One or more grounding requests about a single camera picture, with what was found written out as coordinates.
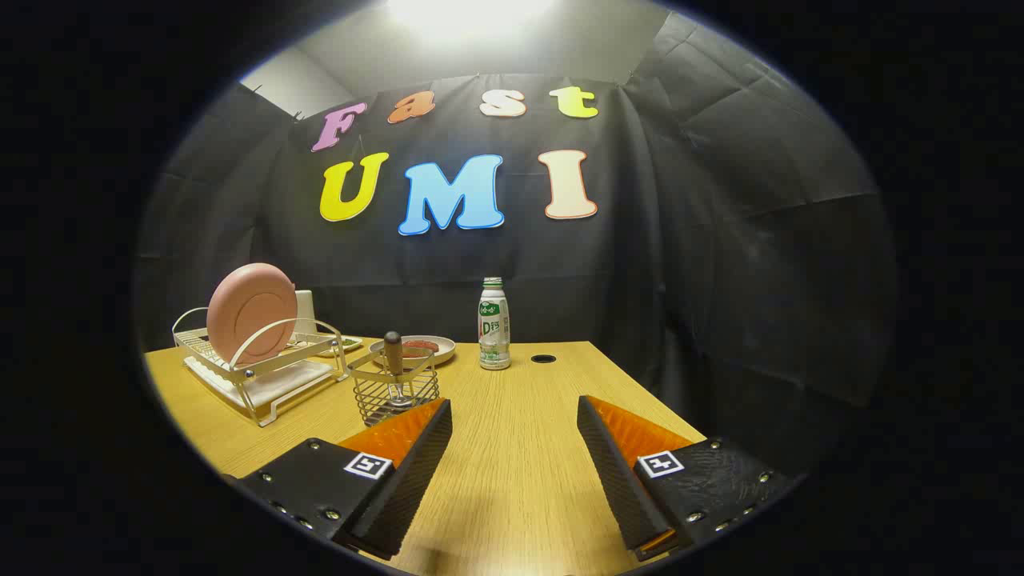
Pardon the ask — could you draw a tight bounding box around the metal wire basket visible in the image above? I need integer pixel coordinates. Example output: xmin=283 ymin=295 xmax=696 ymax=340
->
xmin=347 ymin=346 xmax=441 ymax=427

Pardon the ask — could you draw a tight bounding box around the white wire dish rack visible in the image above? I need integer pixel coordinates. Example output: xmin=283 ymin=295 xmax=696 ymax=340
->
xmin=172 ymin=306 xmax=350 ymax=427

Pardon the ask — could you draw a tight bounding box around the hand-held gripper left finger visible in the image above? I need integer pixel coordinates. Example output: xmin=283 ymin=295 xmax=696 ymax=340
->
xmin=232 ymin=398 xmax=454 ymax=561

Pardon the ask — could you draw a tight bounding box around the white drip tray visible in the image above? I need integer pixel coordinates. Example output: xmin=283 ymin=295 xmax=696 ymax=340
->
xmin=184 ymin=356 xmax=337 ymax=409

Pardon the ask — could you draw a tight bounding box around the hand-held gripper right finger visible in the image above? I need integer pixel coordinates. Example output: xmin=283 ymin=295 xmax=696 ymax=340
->
xmin=576 ymin=394 xmax=801 ymax=562

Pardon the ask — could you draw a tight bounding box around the beige plate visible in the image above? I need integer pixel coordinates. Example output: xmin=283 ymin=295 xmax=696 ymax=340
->
xmin=370 ymin=334 xmax=457 ymax=367

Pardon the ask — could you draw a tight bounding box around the black backdrop cloth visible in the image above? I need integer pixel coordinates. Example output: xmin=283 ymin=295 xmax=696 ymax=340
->
xmin=136 ymin=8 xmax=901 ymax=481

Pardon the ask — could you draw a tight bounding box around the pink plate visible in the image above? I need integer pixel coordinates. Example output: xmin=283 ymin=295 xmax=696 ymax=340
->
xmin=206 ymin=263 xmax=298 ymax=367

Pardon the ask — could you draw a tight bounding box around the ceiling light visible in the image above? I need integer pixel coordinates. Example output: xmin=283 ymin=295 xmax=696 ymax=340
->
xmin=384 ymin=0 xmax=561 ymax=41

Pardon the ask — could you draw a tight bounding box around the wooden handled spoon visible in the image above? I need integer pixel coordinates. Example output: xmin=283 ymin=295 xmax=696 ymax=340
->
xmin=382 ymin=331 xmax=410 ymax=405

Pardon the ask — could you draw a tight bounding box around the white drink bottle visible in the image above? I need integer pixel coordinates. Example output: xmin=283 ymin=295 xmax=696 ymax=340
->
xmin=478 ymin=277 xmax=512 ymax=370

